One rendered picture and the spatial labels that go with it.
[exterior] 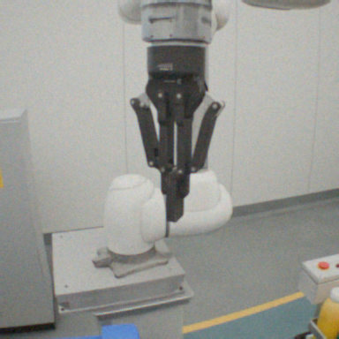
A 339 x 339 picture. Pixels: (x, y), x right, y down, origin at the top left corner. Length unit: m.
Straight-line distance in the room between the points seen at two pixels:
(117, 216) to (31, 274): 1.29
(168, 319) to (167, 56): 0.88
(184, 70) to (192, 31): 0.05
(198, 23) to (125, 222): 0.68
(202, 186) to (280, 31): 3.06
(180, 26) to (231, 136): 3.23
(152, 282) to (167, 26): 0.77
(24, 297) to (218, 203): 1.58
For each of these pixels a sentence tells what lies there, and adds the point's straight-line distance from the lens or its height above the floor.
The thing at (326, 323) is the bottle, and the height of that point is 1.01.
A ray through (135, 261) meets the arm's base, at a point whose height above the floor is 1.11.
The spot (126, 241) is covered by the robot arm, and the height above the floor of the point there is 1.18.
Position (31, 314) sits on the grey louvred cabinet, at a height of 0.19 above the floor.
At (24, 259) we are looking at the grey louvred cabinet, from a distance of 2.12.
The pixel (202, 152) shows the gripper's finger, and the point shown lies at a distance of 0.43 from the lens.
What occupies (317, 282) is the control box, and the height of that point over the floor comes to 1.08.
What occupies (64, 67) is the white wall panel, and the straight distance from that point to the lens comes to 3.09.
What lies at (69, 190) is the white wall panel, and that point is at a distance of 3.27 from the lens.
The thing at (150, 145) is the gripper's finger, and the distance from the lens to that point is 0.46.
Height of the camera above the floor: 1.66
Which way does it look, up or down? 17 degrees down
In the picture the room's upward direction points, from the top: straight up
